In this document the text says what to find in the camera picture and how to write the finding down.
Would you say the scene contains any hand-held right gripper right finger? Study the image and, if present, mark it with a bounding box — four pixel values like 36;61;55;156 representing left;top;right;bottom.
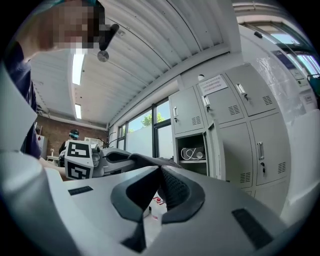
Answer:
149;165;289;256

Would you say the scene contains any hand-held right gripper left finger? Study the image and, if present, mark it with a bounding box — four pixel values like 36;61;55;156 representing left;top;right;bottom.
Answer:
45;165;161;256

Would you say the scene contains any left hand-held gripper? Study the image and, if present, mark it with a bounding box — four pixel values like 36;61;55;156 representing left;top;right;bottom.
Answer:
63;139;183;181

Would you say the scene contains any white item with cable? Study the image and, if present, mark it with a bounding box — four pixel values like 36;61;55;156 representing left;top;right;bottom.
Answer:
180;146;206;161

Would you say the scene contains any grey metal locker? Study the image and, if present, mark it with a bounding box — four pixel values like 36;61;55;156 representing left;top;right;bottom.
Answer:
168;63;292;200

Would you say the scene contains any person's left forearm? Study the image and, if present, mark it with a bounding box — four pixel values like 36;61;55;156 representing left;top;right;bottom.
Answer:
39;159;66;181

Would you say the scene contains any black-framed window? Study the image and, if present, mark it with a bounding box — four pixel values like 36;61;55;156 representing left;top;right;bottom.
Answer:
116;99;174;160

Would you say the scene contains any red and white label sheet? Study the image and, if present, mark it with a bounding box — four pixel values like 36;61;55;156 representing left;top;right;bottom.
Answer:
148;195;168;222

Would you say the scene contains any small white side table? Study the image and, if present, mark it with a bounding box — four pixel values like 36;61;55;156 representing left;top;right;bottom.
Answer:
46;148;61;166

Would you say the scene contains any white cabinet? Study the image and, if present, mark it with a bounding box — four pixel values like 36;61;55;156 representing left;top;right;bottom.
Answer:
35;134;49;160

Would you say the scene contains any white paper notice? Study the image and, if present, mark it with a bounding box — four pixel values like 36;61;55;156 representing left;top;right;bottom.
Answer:
195;74;229;96

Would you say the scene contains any long ceiling light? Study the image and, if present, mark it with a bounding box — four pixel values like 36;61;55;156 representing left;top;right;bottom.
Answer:
71;48;86;86

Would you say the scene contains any white door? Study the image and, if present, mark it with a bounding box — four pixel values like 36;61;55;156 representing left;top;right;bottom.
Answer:
237;21;315;123

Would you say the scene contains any person's head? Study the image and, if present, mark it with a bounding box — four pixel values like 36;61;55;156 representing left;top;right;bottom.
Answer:
21;0;111;53

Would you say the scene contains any black head-worn camera mount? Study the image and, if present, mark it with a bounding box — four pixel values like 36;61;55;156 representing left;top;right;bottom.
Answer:
96;23;121;63

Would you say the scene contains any dark wall poster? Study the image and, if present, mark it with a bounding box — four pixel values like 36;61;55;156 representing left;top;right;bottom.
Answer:
270;49;296;70

